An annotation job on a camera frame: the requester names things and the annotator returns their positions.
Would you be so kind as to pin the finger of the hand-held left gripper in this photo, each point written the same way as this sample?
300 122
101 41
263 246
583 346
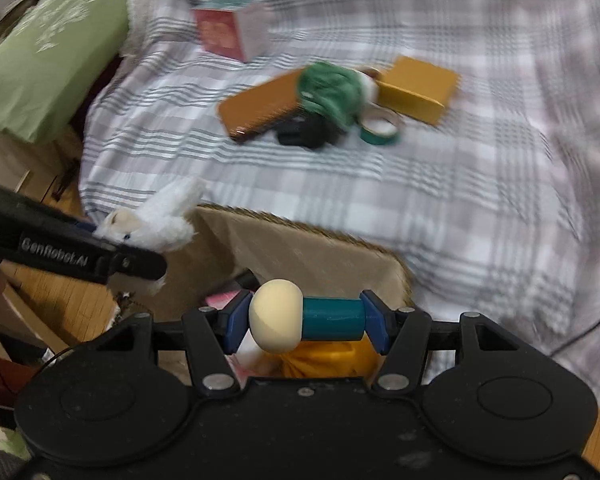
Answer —
87 228

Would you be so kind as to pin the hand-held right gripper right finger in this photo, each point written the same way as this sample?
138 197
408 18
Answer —
375 325

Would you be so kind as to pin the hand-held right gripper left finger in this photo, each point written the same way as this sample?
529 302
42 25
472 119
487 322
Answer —
236 321

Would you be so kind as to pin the pink soft item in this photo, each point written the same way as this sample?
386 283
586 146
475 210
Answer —
230 305

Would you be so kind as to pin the cream and teal mushroom toy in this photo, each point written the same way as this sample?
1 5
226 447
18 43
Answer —
290 317

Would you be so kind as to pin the white plush toy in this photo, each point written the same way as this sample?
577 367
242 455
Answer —
155 220

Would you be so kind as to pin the woven basket with floral lining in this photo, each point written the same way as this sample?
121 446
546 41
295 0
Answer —
300 255

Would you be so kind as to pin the grey plaid blanket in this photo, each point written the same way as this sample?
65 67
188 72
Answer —
430 185

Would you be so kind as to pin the green pillow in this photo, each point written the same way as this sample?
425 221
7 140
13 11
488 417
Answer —
45 55

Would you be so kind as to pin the green tape roll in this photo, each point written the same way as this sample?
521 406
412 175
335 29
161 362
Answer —
380 132

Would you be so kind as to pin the black cylindrical object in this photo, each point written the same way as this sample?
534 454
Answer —
307 132

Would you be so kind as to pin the orange leather wallet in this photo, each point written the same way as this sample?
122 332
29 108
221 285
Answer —
260 107

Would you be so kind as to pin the yellow box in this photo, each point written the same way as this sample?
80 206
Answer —
417 90

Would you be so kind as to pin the green velvet pouch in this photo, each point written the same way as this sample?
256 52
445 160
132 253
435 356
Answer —
330 90

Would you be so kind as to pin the pink box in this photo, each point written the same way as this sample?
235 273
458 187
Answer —
230 30

